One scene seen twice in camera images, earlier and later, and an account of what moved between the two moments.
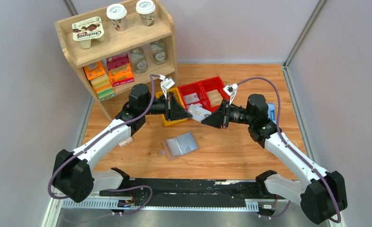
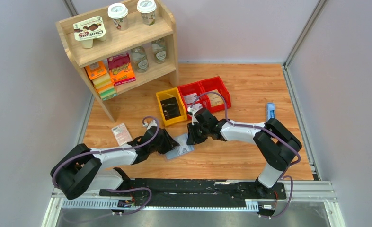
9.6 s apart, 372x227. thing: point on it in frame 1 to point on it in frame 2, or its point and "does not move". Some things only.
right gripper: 218,118 to 191,136
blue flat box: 271,111 does not move
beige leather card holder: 177,146 does not move
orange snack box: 94,70 does not move
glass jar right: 158,50 does not move
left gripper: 173,110 to 170,143
